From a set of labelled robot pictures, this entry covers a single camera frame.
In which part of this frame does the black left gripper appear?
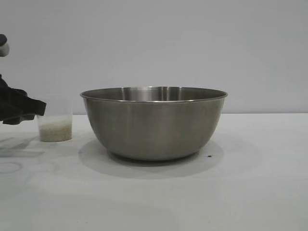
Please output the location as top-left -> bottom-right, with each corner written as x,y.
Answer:
0,73 -> 47,125

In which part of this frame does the clear plastic measuring cup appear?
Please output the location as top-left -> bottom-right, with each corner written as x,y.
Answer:
36,97 -> 73,142

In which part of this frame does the white rice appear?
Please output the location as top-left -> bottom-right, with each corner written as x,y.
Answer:
39,119 -> 72,142

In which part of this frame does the stainless steel mixing bowl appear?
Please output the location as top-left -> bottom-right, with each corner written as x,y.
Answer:
79,86 -> 229,161

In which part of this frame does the white tablecloth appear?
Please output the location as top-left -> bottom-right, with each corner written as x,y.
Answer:
0,113 -> 308,231

